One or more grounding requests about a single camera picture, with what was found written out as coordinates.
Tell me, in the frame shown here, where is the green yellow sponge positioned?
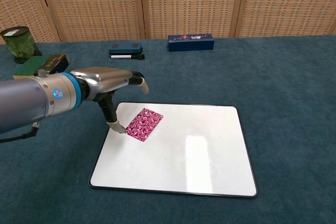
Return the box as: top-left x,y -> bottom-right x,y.
13,56 -> 49,80

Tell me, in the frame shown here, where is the dark blue long box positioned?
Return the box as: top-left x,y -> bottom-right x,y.
167,33 -> 215,52

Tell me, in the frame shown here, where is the black box with gold print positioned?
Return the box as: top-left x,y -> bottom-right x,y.
36,54 -> 70,74

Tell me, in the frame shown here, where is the woven folding screen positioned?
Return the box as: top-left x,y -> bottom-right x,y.
0,0 -> 336,45

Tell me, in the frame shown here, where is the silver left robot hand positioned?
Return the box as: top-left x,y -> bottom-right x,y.
70,67 -> 150,134

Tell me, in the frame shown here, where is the black white marker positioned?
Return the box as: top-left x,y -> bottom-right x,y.
110,54 -> 145,60

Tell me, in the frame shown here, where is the white dry-erase board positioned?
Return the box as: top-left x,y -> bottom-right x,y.
89,102 -> 258,199

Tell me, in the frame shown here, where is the blue whiteboard eraser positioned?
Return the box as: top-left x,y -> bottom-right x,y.
108,42 -> 143,54

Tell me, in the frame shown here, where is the green mesh pen holder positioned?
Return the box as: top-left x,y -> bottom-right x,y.
0,26 -> 43,65

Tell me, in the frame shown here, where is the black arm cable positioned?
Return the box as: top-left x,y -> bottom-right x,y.
0,121 -> 40,143

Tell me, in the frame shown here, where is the magenta patterned card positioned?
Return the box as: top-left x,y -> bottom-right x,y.
125,108 -> 164,143

